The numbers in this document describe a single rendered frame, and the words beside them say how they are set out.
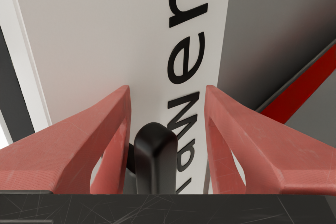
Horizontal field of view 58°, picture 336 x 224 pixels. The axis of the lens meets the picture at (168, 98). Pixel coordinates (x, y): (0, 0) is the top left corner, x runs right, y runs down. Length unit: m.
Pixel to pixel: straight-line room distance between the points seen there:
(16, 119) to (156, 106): 0.07
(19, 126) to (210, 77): 0.11
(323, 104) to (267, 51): 0.09
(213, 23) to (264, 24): 0.19
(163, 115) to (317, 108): 0.27
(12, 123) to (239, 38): 0.22
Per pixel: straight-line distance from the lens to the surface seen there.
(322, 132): 0.37
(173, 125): 0.17
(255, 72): 0.39
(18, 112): 0.17
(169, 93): 0.16
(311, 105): 0.40
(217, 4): 0.16
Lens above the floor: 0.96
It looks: 37 degrees down
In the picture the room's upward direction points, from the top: 122 degrees counter-clockwise
